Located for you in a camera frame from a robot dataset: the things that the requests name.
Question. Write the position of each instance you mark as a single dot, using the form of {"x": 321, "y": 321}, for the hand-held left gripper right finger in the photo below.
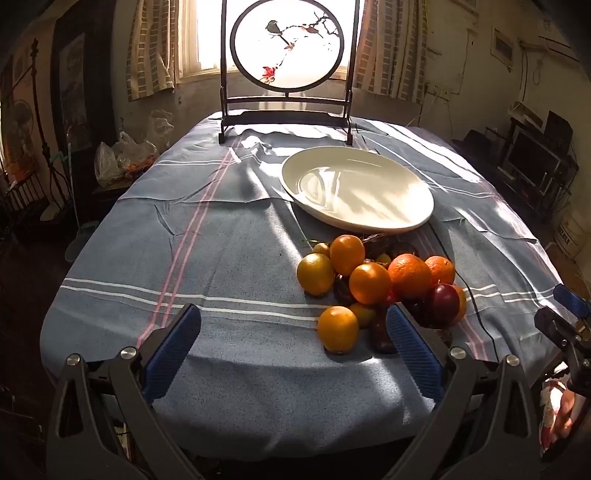
{"x": 413, "y": 350}

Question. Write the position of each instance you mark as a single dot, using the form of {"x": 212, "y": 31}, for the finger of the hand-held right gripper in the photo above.
{"x": 572, "y": 302}
{"x": 556, "y": 327}

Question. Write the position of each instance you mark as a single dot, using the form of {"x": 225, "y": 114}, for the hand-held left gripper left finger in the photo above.
{"x": 173, "y": 350}

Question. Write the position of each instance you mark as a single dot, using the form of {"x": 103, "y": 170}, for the red plum with yellow patch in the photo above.
{"x": 445, "y": 302}

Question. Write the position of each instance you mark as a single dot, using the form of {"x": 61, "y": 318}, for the red cherry tomato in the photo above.
{"x": 391, "y": 295}

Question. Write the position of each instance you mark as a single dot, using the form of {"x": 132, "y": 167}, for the rough skinned mandarin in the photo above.
{"x": 409, "y": 276}
{"x": 441, "y": 269}
{"x": 461, "y": 302}

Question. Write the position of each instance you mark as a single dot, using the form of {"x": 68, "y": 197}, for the smooth orange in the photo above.
{"x": 338, "y": 328}
{"x": 347, "y": 254}
{"x": 369, "y": 282}

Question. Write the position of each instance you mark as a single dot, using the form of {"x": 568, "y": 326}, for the small dark purple plum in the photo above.
{"x": 343, "y": 290}

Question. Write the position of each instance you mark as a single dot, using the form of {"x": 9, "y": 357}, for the greenish yellow orange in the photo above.
{"x": 315, "y": 273}

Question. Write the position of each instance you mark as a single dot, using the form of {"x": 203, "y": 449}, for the white oval plate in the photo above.
{"x": 358, "y": 187}

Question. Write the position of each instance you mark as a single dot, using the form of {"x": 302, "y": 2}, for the white plastic bucket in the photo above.
{"x": 570, "y": 230}

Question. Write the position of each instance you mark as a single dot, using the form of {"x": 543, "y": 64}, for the blue striped tablecloth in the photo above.
{"x": 221, "y": 258}

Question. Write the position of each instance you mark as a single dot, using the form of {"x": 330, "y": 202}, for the flat screen monitor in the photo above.
{"x": 531, "y": 159}

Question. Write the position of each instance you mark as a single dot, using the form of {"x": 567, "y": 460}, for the black speaker box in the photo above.
{"x": 557, "y": 131}

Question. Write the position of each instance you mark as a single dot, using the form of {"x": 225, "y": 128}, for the clear plastic bag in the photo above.
{"x": 122, "y": 157}

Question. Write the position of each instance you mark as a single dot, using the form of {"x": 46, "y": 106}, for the standing fan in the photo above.
{"x": 21, "y": 122}

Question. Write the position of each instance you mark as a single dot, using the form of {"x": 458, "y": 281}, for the brick pattern curtain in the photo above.
{"x": 150, "y": 50}
{"x": 392, "y": 46}

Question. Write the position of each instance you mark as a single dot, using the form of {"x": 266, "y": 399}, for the round painted screen on stand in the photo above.
{"x": 288, "y": 44}

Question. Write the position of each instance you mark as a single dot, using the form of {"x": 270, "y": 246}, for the white wall air conditioner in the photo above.
{"x": 551, "y": 48}

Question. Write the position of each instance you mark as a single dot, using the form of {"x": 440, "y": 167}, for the white wall electrical box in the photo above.
{"x": 502, "y": 46}

